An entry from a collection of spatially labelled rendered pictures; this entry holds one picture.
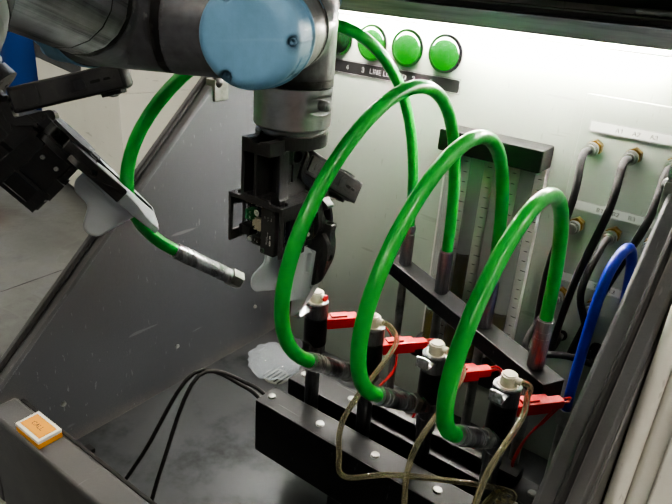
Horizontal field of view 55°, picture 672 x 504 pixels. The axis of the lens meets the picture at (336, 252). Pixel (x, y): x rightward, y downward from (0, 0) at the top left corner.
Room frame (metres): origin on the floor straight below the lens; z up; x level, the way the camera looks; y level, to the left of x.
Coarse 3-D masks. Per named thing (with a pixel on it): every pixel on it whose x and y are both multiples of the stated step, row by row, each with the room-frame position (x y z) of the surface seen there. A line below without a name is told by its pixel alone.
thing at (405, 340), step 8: (400, 336) 0.63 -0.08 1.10; (408, 336) 0.63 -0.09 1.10; (384, 344) 0.61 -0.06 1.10; (392, 344) 0.61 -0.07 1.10; (400, 344) 0.62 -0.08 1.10; (408, 344) 0.62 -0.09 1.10; (416, 344) 0.62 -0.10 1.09; (424, 344) 0.63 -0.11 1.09; (384, 352) 0.61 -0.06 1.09; (400, 352) 0.62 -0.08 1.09; (408, 352) 0.62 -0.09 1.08
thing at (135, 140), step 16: (352, 32) 0.76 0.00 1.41; (368, 48) 0.77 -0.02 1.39; (384, 64) 0.78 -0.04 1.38; (176, 80) 0.65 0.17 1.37; (400, 80) 0.79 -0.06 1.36; (160, 96) 0.64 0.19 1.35; (144, 112) 0.64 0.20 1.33; (144, 128) 0.63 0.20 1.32; (128, 144) 0.63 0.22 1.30; (416, 144) 0.81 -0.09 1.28; (128, 160) 0.62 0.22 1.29; (416, 160) 0.81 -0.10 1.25; (128, 176) 0.62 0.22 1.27; (416, 176) 0.81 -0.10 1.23; (160, 240) 0.64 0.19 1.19
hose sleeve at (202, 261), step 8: (184, 248) 0.65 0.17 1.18; (176, 256) 0.64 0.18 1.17; (184, 256) 0.65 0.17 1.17; (192, 256) 0.65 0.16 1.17; (200, 256) 0.66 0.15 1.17; (192, 264) 0.65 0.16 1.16; (200, 264) 0.66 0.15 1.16; (208, 264) 0.66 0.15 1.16; (216, 264) 0.67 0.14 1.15; (208, 272) 0.66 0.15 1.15; (216, 272) 0.67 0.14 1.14; (224, 272) 0.67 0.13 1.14; (232, 272) 0.68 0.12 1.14; (224, 280) 0.67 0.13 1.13
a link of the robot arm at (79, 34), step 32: (32, 0) 0.38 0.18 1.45; (64, 0) 0.41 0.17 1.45; (96, 0) 0.44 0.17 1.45; (128, 0) 0.48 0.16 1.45; (32, 32) 0.41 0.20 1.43; (64, 32) 0.43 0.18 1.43; (96, 32) 0.45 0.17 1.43; (128, 32) 0.49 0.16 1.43; (96, 64) 0.52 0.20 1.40; (128, 64) 0.51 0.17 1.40; (160, 64) 0.50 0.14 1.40
